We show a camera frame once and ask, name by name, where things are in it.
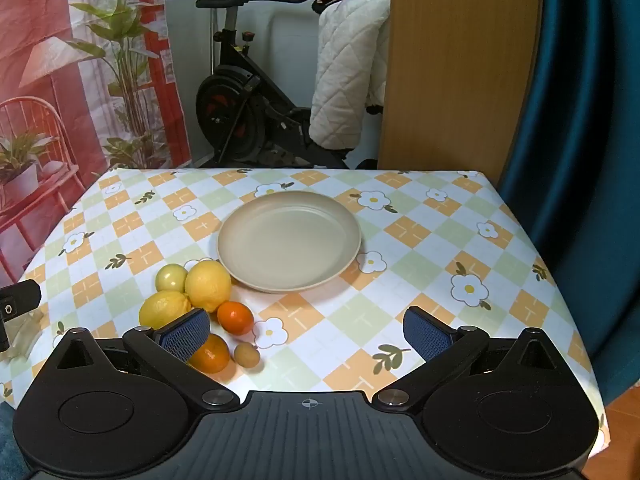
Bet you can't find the printed wall cloth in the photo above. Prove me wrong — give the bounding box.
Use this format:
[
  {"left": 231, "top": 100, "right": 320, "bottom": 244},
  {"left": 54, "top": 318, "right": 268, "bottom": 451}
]
[{"left": 0, "top": 0, "right": 193, "bottom": 286}]

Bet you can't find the green round fruit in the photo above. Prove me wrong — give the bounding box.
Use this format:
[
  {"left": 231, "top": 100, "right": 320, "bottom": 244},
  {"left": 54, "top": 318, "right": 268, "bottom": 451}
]
[{"left": 155, "top": 263, "right": 189, "bottom": 293}]

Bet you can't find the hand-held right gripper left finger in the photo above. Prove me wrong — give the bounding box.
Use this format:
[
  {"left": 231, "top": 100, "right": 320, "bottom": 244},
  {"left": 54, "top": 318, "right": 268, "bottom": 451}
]
[{"left": 47, "top": 308, "right": 241, "bottom": 413}]

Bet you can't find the black exercise bike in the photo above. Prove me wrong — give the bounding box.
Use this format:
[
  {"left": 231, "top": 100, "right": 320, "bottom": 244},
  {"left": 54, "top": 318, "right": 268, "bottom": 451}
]
[{"left": 187, "top": 0, "right": 351, "bottom": 170}]

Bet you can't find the white quilted jacket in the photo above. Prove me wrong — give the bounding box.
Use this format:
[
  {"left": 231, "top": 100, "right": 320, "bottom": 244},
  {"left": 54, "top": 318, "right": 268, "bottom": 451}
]
[{"left": 307, "top": 0, "right": 392, "bottom": 151}]

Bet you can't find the teal curtain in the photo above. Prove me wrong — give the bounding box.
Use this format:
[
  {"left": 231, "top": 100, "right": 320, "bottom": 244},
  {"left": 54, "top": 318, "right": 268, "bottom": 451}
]
[{"left": 497, "top": 0, "right": 640, "bottom": 406}]

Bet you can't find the orange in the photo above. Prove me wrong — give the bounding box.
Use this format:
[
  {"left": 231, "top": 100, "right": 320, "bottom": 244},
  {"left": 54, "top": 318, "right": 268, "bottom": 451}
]
[{"left": 187, "top": 333, "right": 231, "bottom": 373}]

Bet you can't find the wooden board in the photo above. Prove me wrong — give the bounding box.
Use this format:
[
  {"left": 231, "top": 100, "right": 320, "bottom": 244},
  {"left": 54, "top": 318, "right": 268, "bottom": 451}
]
[{"left": 377, "top": 0, "right": 543, "bottom": 183}]

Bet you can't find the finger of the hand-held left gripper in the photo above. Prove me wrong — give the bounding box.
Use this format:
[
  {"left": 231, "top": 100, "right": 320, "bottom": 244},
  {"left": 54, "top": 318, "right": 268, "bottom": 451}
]
[{"left": 0, "top": 280, "right": 42, "bottom": 353}]

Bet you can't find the small orange tangerine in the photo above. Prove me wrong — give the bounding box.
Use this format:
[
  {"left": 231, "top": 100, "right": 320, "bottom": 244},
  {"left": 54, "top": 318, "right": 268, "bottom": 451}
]
[{"left": 216, "top": 300, "right": 254, "bottom": 336}]

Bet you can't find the yellow lemon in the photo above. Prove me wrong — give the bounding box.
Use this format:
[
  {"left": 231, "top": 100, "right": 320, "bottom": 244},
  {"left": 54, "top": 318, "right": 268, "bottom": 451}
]
[
  {"left": 138, "top": 290, "right": 193, "bottom": 331},
  {"left": 184, "top": 259, "right": 232, "bottom": 313}
]

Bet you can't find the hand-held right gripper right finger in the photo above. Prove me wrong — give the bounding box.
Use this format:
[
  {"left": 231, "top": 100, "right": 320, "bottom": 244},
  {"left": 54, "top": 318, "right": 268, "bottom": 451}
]
[{"left": 372, "top": 306, "right": 581, "bottom": 413}]

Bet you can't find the brown kiwi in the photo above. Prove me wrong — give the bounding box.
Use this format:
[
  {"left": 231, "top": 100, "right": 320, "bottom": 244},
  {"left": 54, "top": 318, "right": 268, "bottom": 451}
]
[{"left": 234, "top": 342, "right": 262, "bottom": 368}]

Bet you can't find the beige round plate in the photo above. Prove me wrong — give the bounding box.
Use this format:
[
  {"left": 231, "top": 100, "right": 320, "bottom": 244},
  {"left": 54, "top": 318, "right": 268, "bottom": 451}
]
[{"left": 216, "top": 190, "right": 362, "bottom": 292}]

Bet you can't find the checked floral tablecloth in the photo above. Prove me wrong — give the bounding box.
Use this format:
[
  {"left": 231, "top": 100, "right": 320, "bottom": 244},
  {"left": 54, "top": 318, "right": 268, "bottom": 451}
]
[{"left": 0, "top": 166, "right": 613, "bottom": 461}]

